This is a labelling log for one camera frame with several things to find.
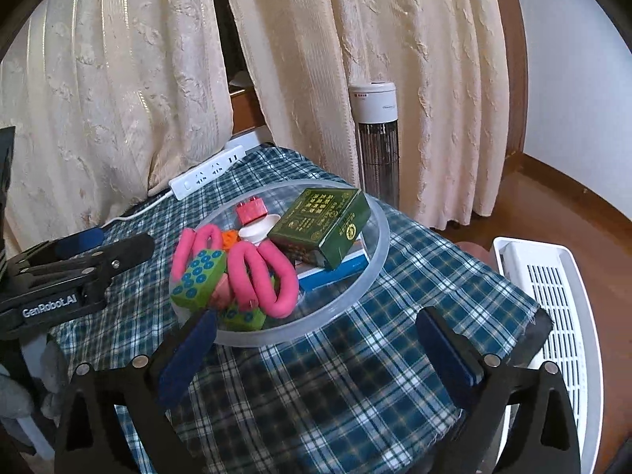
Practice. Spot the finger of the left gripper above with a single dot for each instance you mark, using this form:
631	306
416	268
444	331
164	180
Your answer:
59	249
115	258

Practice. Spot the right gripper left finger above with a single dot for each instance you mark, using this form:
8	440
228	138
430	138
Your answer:
91	439

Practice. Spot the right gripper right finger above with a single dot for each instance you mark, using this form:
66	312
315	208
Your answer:
543	436

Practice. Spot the green dotted block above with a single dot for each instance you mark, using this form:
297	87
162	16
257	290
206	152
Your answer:
236	320
195	287

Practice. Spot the pink foam roller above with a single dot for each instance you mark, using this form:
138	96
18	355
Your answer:
190	243
262	277

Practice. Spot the orange building block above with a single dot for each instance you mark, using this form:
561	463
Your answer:
230	238

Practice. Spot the white plastic jar lid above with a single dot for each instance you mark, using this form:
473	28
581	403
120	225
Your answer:
257	231

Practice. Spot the green and pink block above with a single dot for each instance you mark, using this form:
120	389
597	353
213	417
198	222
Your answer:
250	210

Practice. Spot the white medicine box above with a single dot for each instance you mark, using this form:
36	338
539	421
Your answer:
312	278

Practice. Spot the dark green tea box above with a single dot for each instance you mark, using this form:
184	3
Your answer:
321	225

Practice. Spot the white power strip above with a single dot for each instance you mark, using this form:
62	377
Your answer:
199	176

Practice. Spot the white plastic basket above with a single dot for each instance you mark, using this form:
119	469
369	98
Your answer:
549	273

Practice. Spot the cream patterned curtain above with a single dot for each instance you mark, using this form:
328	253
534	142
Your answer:
109	100

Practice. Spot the clear plastic bowl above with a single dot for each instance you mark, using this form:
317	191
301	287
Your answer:
317	308

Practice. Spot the white tower heater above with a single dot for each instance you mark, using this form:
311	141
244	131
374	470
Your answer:
374	108

